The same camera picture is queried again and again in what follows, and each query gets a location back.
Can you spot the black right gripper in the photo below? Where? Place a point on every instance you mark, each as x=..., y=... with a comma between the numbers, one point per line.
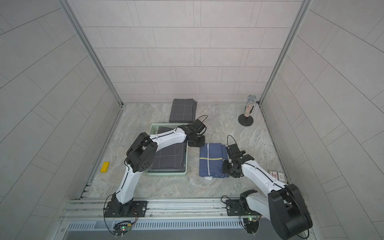
x=225, y=162

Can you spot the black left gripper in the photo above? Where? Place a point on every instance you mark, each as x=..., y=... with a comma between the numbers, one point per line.
x=202, y=143

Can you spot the blue pillowcase yellow stripe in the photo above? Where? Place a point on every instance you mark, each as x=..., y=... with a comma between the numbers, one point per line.
x=212, y=156

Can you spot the light green plastic basket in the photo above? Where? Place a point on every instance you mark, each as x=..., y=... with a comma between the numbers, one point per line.
x=183, y=168

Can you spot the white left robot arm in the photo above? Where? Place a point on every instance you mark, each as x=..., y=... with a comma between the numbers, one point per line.
x=141, y=155

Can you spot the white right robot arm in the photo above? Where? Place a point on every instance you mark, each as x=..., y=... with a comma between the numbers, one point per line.
x=283, y=205

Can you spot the dark grey checked pillowcase back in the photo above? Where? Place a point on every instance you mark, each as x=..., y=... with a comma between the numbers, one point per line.
x=183, y=111

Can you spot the small printed card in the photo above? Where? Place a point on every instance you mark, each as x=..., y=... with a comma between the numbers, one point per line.
x=280, y=176

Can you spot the right round circuit board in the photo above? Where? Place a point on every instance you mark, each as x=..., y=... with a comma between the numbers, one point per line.
x=251, y=225

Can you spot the yellow small block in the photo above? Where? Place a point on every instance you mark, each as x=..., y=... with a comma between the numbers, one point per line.
x=105, y=167

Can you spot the left green circuit board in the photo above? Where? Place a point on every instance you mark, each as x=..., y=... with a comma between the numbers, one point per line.
x=121, y=228

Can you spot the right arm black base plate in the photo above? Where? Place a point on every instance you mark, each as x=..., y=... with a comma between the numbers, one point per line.
x=239, y=207

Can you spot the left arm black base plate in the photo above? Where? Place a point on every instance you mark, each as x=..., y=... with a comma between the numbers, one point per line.
x=129, y=210

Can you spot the aluminium front rail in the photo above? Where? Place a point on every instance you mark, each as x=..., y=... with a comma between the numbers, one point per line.
x=161, y=214

